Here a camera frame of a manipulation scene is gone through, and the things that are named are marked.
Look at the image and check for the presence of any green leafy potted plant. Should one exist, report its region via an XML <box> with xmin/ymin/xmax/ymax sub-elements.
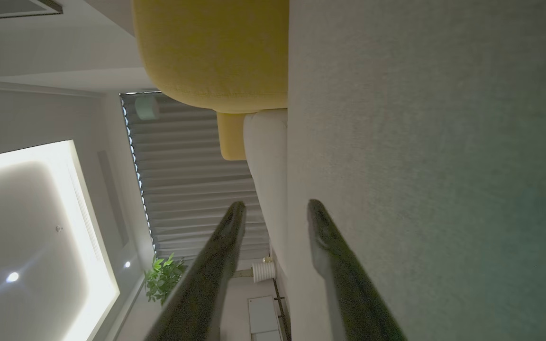
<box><xmin>144</xmin><ymin>252</ymin><xmax>188</xmax><ymax>305</ymax></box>

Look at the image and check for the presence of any ceiling air vent grille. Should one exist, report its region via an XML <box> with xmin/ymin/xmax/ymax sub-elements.
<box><xmin>0</xmin><ymin>0</ymin><xmax>63</xmax><ymax>21</ymax></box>

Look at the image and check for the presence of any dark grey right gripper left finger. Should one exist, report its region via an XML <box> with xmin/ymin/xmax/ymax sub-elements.
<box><xmin>145</xmin><ymin>201</ymin><xmax>246</xmax><ymax>341</ymax></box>

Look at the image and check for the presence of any grey pleated curtain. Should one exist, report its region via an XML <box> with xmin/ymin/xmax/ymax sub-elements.
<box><xmin>120</xmin><ymin>91</ymin><xmax>272</xmax><ymax>262</ymax></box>

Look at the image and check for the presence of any white ribbed plant pot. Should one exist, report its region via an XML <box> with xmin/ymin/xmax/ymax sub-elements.
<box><xmin>252</xmin><ymin>261</ymin><xmax>277</xmax><ymax>284</ymax></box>

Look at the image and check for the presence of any white low media cabinet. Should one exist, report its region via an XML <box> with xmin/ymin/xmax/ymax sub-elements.
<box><xmin>247</xmin><ymin>296</ymin><xmax>287</xmax><ymax>341</ymax></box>

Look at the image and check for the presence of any large yellow sofa back cushion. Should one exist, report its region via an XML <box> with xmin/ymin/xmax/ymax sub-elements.
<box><xmin>132</xmin><ymin>0</ymin><xmax>289</xmax><ymax>114</ymax></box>

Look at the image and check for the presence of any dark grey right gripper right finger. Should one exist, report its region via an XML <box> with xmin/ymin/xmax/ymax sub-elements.
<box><xmin>307</xmin><ymin>199</ymin><xmax>406</xmax><ymax>341</ymax></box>

